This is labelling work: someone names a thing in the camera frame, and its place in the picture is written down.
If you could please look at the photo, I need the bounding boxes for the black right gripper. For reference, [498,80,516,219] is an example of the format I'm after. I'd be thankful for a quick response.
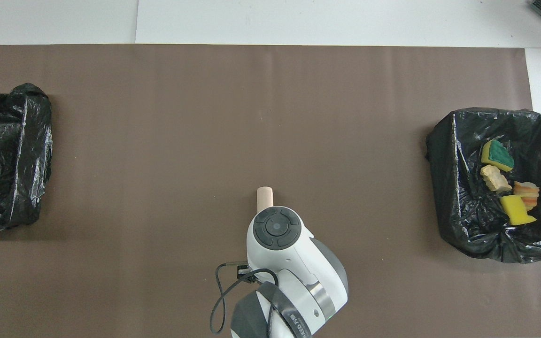
[237,265,259,284]

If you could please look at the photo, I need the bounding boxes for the beige hand brush black bristles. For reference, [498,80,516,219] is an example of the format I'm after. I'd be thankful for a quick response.
[257,186,275,209]

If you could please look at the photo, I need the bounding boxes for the pale striped croissant piece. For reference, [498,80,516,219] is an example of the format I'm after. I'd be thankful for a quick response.
[480,164,513,194]

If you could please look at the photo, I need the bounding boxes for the notched yellow sponge piece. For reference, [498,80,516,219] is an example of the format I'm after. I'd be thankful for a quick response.
[500,195,537,226]

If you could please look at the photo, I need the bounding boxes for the stepped yellow sponge piece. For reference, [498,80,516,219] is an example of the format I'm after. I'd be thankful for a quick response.
[481,139,515,172]

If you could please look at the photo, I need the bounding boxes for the orange striped croissant piece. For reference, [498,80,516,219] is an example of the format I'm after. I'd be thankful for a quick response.
[512,181,540,210]

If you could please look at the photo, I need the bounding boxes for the black bag lined bin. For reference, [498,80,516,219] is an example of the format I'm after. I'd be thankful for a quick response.
[0,83,53,231]
[425,108,541,264]

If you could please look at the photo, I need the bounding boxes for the brown table mat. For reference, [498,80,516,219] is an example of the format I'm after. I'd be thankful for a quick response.
[0,45,541,338]

